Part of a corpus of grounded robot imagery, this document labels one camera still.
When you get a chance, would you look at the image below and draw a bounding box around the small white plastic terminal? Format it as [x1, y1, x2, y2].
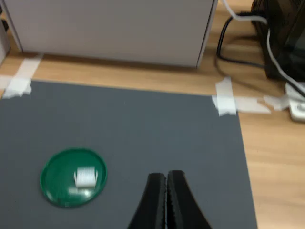
[73, 166, 99, 189]

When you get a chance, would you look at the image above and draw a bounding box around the round green plastic lid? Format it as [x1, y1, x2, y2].
[39, 147, 108, 208]

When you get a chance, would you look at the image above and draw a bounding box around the dark grey table mat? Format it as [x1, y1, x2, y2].
[0, 80, 259, 229]

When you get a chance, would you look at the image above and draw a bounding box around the white tape piece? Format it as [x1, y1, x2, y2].
[211, 76, 272, 117]
[0, 52, 44, 100]
[263, 93, 290, 112]

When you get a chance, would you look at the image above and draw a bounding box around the pale grey partition panel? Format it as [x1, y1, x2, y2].
[0, 14, 11, 62]
[1, 0, 219, 69]

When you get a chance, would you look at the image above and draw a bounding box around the black mesh-covered object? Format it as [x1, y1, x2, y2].
[251, 0, 305, 81]

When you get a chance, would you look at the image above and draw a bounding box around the black cable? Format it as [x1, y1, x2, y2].
[216, 15, 267, 70]

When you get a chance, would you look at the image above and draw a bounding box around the white cable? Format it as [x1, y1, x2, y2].
[220, 0, 305, 97]

